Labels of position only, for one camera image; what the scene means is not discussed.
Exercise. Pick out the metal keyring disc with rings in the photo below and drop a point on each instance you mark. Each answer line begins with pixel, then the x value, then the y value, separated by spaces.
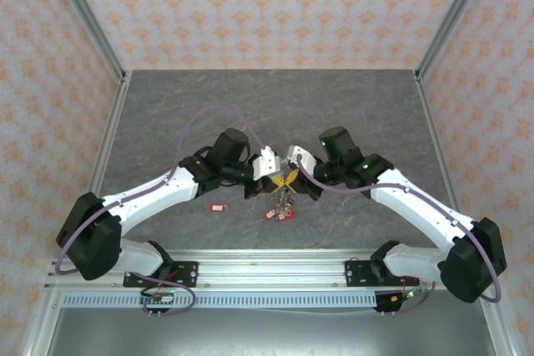
pixel 285 197

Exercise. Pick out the red tag key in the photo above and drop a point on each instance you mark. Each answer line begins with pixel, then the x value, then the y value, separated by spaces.
pixel 216 207

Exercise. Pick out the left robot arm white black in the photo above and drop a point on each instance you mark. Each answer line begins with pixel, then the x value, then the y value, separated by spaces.
pixel 146 197

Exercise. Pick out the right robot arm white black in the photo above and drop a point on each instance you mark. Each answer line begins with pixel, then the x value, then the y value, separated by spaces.
pixel 417 206

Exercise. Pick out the grey metal shelf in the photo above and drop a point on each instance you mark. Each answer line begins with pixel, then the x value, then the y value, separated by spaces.
pixel 267 331

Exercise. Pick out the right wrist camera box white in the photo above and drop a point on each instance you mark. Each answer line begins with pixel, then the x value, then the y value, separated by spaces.
pixel 302 160

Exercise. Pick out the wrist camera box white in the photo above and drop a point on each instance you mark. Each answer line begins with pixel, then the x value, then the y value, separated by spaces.
pixel 302 160
pixel 267 162

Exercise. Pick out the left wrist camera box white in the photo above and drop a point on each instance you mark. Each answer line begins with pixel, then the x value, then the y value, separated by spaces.
pixel 267 162

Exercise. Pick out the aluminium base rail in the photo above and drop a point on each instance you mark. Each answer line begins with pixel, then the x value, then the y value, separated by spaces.
pixel 271 272

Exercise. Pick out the aluminium table side rail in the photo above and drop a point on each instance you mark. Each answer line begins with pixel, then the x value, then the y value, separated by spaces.
pixel 429 122
pixel 119 110

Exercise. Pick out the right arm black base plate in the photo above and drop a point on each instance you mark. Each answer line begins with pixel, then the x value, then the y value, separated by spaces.
pixel 359 272

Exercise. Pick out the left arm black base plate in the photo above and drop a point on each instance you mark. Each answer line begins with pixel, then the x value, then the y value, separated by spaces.
pixel 187 272

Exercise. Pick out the aluminium frame post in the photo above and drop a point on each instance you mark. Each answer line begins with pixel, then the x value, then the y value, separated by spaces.
pixel 84 10
pixel 456 10

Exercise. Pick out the aluminium frame leg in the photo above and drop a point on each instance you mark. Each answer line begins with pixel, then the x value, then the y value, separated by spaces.
pixel 41 322
pixel 502 331

